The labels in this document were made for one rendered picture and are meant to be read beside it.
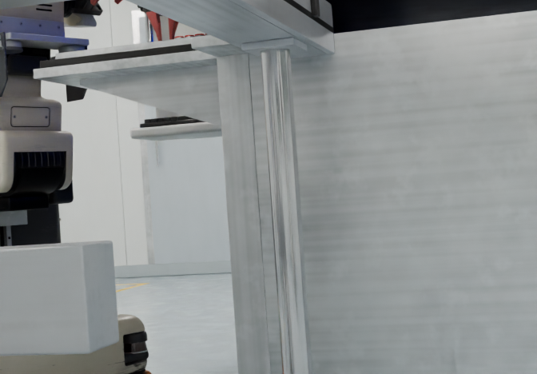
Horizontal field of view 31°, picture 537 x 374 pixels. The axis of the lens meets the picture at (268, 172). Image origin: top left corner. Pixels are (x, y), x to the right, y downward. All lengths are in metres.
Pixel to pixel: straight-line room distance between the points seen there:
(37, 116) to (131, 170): 5.35
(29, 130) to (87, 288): 1.61
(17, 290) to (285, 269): 0.60
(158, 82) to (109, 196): 6.10
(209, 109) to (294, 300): 0.53
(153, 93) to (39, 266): 0.97
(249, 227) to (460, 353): 0.45
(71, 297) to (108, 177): 7.02
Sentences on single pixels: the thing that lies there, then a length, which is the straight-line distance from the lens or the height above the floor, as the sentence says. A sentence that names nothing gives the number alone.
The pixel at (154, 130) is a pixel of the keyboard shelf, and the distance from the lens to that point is 2.76.
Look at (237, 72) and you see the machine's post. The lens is 1.87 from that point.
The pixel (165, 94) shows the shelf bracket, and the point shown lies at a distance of 2.03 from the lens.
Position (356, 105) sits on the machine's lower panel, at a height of 0.74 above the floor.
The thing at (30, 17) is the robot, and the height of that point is 1.11.
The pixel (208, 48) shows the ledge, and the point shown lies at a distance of 1.77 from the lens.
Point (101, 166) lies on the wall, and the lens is 8.14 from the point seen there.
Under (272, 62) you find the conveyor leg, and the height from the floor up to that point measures 0.81.
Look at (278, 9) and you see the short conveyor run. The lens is 1.45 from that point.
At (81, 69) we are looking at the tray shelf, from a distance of 2.01.
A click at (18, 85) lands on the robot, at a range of 2.71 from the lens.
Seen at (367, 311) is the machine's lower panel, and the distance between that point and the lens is 1.82.
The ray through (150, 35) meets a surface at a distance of 2.98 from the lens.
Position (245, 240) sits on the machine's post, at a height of 0.51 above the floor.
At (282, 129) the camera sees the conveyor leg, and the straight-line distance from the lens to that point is 1.61.
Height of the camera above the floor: 0.59
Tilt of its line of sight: 1 degrees up
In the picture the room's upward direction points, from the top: 4 degrees counter-clockwise
